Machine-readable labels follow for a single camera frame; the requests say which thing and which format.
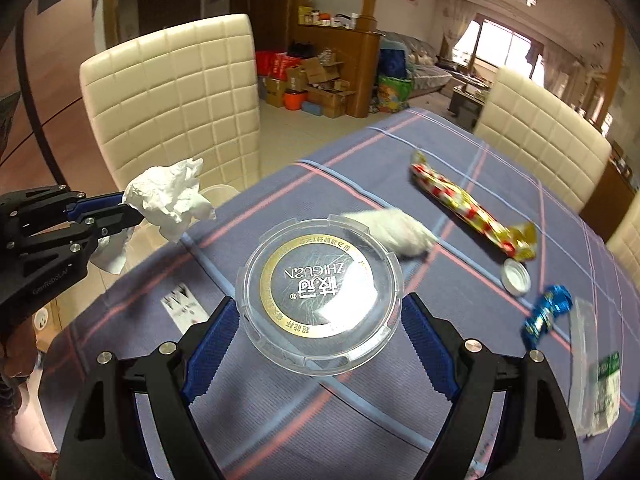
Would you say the green white milk carton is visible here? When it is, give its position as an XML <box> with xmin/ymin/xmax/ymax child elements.
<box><xmin>595</xmin><ymin>352</ymin><xmax>623</xmax><ymax>423</ymax></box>

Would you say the person's left hand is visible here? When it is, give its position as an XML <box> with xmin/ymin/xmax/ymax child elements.
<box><xmin>0</xmin><ymin>310</ymin><xmax>41</xmax><ymax>388</ymax></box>

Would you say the open cardboard box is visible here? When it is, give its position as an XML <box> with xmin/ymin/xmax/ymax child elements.
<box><xmin>287</xmin><ymin>57</ymin><xmax>346</xmax><ymax>86</ymax></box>

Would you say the red yellow checked wrapper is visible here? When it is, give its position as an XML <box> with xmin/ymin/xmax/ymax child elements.
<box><xmin>409</xmin><ymin>150</ymin><xmax>540</xmax><ymax>262</ymax></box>

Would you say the coffee table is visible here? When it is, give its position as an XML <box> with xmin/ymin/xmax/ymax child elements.
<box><xmin>447</xmin><ymin>80</ymin><xmax>493</xmax><ymax>128</ymax></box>

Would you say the wooden partition cabinet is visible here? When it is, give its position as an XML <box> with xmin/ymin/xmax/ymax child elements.
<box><xmin>295</xmin><ymin>22</ymin><xmax>383</xmax><ymax>121</ymax></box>

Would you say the clear round plastic lid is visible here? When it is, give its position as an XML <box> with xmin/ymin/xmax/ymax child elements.
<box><xmin>236</xmin><ymin>217</ymin><xmax>405</xmax><ymax>375</ymax></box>

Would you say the grey sofa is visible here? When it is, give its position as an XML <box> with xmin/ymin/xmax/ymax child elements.
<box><xmin>382</xmin><ymin>32</ymin><xmax>453</xmax><ymax>98</ymax></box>

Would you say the narrow cream quilted chair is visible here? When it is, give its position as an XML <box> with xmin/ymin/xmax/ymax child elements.
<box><xmin>605</xmin><ymin>210</ymin><xmax>640</xmax><ymax>276</ymax></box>

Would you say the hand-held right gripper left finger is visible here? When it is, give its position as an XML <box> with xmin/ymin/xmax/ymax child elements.
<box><xmin>57</xmin><ymin>296</ymin><xmax>238</xmax><ymax>480</ymax></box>

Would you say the blue quilt bag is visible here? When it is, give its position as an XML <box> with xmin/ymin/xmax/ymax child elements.
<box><xmin>378</xmin><ymin>47</ymin><xmax>408</xmax><ymax>78</ymax></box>

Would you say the clear plastic tray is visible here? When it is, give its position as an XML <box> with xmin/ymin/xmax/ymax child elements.
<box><xmin>570</xmin><ymin>297</ymin><xmax>623</xmax><ymax>438</ymax></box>

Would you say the white tissue wad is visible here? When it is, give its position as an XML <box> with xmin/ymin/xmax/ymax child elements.
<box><xmin>340</xmin><ymin>207</ymin><xmax>436</xmax><ymax>261</ymax></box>

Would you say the small cardboard box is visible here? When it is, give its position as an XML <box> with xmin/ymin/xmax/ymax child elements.
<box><xmin>265</xmin><ymin>77</ymin><xmax>288</xmax><ymax>108</ymax></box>

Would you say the white bottle cap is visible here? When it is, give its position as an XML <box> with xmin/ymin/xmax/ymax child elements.
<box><xmin>501</xmin><ymin>258</ymin><xmax>531</xmax><ymax>295</ymax></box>

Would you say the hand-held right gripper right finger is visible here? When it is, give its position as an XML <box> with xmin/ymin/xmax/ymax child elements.
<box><xmin>401</xmin><ymin>292</ymin><xmax>583</xmax><ymax>480</ymax></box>

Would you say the white paper napkin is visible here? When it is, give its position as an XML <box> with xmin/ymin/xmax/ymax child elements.
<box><xmin>121</xmin><ymin>157</ymin><xmax>218</xmax><ymax>241</ymax></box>

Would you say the colourful shopping bag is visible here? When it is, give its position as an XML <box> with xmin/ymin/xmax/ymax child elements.
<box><xmin>377</xmin><ymin>74</ymin><xmax>413</xmax><ymax>113</ymax></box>

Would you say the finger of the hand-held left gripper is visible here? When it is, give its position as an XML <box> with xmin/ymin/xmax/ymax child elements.
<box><xmin>75</xmin><ymin>205</ymin><xmax>147</xmax><ymax>257</ymax></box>
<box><xmin>65</xmin><ymin>191</ymin><xmax>132</xmax><ymax>224</ymax></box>

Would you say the dark wooden door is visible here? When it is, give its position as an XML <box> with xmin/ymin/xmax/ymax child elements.
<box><xmin>137</xmin><ymin>0</ymin><xmax>203</xmax><ymax>36</ymax></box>

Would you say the large cream quilted chair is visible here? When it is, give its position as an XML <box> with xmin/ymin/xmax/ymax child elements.
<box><xmin>79</xmin><ymin>13</ymin><xmax>262</xmax><ymax>211</ymax></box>

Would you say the patterned curtain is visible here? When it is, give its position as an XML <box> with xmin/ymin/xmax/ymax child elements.
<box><xmin>542</xmin><ymin>40</ymin><xmax>566</xmax><ymax>86</ymax></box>
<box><xmin>442</xmin><ymin>0</ymin><xmax>481</xmax><ymax>61</ymax></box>

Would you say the balcony window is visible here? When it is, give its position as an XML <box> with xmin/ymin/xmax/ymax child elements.
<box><xmin>470</xmin><ymin>15</ymin><xmax>546</xmax><ymax>78</ymax></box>

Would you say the red bag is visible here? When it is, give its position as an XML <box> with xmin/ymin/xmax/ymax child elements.
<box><xmin>256</xmin><ymin>51</ymin><xmax>301</xmax><ymax>81</ymax></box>

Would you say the blue foil wrapper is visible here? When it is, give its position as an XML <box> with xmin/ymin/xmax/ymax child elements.
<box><xmin>520</xmin><ymin>284</ymin><xmax>573</xmax><ymax>351</ymax></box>

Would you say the blue plaid tablecloth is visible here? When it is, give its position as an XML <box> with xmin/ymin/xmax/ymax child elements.
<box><xmin>40</xmin><ymin>107</ymin><xmax>640</xmax><ymax>480</ymax></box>

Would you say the large cardboard box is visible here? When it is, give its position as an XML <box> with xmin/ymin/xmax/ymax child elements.
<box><xmin>305</xmin><ymin>85</ymin><xmax>356</xmax><ymax>118</ymax></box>

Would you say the wide cream quilted chair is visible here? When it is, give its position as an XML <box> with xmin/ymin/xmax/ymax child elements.
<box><xmin>472</xmin><ymin>66</ymin><xmax>613</xmax><ymax>216</ymax></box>

